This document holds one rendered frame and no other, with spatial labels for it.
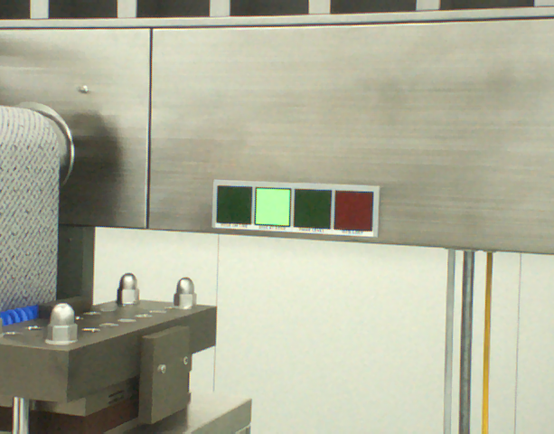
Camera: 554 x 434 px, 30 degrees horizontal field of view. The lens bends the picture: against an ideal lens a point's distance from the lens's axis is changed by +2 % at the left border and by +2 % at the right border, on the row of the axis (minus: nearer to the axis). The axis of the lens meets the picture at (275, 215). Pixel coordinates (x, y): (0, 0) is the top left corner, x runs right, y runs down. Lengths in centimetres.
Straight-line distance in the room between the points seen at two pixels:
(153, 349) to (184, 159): 32
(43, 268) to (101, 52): 34
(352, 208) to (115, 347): 38
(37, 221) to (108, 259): 283
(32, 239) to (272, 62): 42
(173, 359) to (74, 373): 21
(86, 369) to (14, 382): 8
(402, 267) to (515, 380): 56
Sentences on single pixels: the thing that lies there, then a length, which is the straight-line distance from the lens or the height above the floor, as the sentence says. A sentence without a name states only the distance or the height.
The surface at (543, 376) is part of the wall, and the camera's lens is 375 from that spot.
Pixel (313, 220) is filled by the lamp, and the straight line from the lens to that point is 140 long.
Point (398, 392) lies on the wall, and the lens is 387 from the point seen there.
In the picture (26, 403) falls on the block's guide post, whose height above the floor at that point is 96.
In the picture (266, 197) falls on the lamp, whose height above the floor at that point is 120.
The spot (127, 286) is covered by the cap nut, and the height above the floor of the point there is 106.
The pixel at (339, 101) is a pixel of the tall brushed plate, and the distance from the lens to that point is 140.
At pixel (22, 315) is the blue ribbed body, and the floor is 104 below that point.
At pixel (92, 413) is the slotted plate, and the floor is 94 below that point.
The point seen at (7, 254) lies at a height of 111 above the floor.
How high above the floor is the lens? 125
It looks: 3 degrees down
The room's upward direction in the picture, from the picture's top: 2 degrees clockwise
